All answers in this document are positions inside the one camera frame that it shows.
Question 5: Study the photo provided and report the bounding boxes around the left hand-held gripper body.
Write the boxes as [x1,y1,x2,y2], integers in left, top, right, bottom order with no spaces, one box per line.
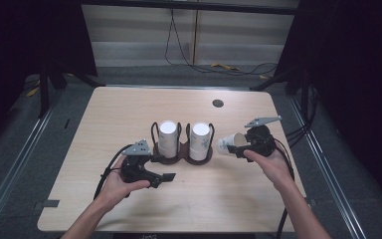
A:
[120,138,163,189]

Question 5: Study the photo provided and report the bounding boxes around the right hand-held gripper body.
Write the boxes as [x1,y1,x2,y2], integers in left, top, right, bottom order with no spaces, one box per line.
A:
[244,115,284,157]

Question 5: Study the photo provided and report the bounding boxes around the white floral paper cup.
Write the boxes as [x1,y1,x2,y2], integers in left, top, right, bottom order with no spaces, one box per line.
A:
[216,131,249,156]

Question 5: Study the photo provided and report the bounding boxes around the brown cup holder black rods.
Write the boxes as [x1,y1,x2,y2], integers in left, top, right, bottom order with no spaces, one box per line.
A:
[149,120,216,166]

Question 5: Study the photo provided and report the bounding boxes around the person's left hand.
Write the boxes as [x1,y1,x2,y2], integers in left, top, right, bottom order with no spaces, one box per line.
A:
[94,155,151,211]

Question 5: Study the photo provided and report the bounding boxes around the person's right hand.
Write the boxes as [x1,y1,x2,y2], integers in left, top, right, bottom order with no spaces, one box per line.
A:
[243,148,295,194]

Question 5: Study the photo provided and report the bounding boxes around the stack of plain white cups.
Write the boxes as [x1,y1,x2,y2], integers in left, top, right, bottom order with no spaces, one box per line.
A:
[158,119,179,159]

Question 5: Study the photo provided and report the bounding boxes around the black metal stand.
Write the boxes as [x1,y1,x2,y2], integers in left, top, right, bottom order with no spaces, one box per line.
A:
[37,63,97,120]
[249,68,314,120]

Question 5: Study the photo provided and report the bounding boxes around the yellow strip on floor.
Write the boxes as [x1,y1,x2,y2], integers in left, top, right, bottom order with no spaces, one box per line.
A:
[210,62,242,72]

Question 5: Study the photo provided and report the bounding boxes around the grey tape piece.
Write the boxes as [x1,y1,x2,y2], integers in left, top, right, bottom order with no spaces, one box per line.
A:
[34,199,61,210]

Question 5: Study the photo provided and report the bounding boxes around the black curtain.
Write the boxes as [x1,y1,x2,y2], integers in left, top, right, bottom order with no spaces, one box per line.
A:
[0,0,97,153]
[273,0,382,217]

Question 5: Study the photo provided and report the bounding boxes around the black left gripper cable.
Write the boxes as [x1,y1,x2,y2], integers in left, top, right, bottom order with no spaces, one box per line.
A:
[94,143,134,201]

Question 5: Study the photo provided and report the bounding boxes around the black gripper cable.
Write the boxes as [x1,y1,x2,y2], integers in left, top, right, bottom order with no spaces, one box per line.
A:
[273,136,296,239]
[94,143,134,201]

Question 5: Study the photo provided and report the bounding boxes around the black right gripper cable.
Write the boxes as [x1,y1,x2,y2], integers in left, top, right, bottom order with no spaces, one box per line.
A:
[273,136,296,239]

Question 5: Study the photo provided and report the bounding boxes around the black cable bundle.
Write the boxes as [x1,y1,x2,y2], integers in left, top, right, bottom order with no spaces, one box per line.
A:
[284,84,320,142]

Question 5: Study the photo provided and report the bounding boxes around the metal floor rail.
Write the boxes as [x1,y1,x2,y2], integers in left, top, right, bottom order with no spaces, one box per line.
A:
[0,89,66,232]
[286,94,366,239]

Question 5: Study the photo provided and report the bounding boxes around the black hanging wall cable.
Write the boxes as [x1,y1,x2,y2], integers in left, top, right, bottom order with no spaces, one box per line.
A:
[164,9,280,77]

